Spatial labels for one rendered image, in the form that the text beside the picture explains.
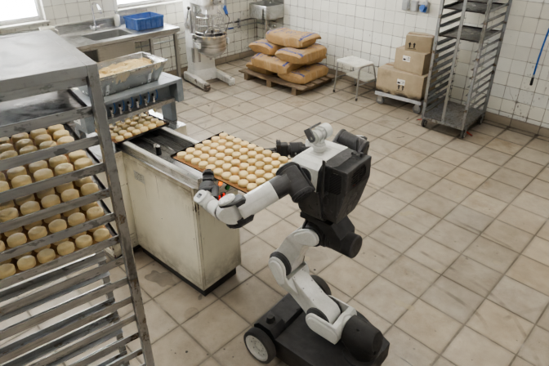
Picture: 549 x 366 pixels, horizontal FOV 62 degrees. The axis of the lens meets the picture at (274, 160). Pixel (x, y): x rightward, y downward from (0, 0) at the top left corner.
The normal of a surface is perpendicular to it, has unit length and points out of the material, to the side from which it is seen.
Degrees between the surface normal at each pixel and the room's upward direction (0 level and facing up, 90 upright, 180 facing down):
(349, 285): 0
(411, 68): 93
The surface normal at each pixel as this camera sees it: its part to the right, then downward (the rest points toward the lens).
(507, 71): -0.70, 0.34
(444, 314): 0.00, -0.88
